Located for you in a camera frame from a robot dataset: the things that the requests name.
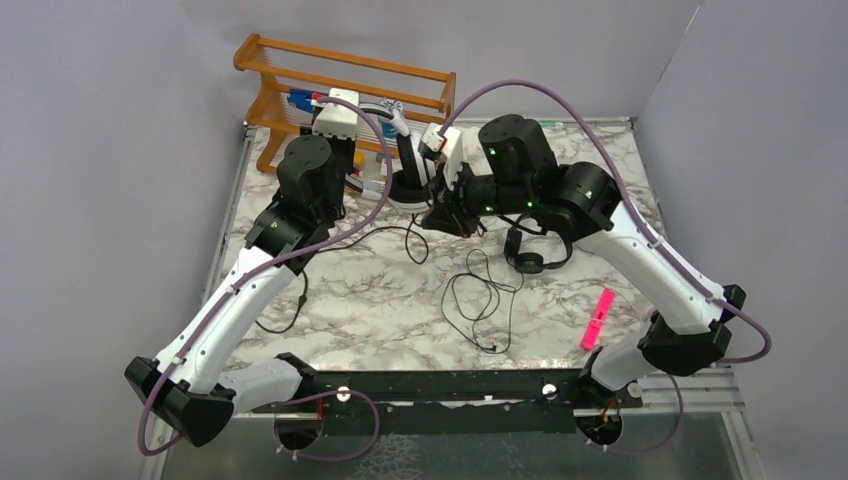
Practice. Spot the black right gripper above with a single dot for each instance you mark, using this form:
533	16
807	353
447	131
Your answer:
448	214

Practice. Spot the white black gaming headset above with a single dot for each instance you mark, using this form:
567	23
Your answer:
409	185

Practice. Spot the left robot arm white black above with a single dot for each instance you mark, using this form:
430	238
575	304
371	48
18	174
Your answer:
186	385

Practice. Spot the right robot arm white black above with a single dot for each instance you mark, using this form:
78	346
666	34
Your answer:
588	208

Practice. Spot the small black on-ear headphones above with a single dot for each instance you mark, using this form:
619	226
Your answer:
530	262

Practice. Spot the blue black hand tool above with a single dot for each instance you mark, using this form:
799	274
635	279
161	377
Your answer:
302	99

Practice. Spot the wooden orange shelf rack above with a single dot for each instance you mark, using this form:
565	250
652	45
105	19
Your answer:
427	95

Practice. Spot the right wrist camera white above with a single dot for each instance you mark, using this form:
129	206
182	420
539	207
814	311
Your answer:
445	147

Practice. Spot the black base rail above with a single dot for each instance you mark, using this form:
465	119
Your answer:
421	402

